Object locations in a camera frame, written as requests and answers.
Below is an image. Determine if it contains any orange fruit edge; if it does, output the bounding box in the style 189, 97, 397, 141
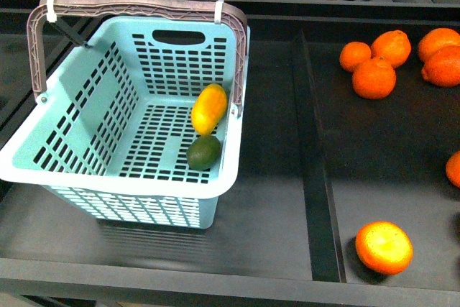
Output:
421, 46, 459, 88
445, 151, 460, 188

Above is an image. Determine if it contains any light blue plastic basket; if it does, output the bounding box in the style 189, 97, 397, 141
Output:
1, 17, 249, 229

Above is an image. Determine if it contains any white zip tie left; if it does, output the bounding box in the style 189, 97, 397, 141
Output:
46, 0, 58, 24

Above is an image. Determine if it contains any yellow mango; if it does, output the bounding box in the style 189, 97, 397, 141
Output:
190, 83, 227, 135

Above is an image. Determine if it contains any orange fruit centre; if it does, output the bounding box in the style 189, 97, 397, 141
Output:
351, 58, 397, 100

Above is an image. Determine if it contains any orange fruit lower right edge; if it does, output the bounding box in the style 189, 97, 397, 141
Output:
445, 151, 460, 188

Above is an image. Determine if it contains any orange fruit small left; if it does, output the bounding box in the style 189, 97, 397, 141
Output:
339, 41, 372, 73

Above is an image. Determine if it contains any white zip tie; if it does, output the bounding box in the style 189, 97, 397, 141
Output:
213, 0, 224, 24
46, 0, 58, 24

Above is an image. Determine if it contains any orange fruit front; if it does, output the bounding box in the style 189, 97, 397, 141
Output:
355, 221, 414, 275

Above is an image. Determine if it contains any green avocado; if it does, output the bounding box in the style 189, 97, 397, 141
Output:
186, 135, 221, 171

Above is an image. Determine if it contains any black shelf divider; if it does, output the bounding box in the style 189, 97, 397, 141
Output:
291, 32, 346, 283

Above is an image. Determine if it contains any orange fruit top right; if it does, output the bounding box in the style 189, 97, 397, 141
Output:
418, 27, 460, 62

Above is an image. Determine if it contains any orange fruit upper middle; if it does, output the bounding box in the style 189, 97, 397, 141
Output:
370, 30, 412, 68

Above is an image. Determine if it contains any white zip tie right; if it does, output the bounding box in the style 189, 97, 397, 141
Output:
213, 0, 224, 24

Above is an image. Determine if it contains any brown plastic basket handle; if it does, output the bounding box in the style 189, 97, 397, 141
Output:
27, 0, 249, 118

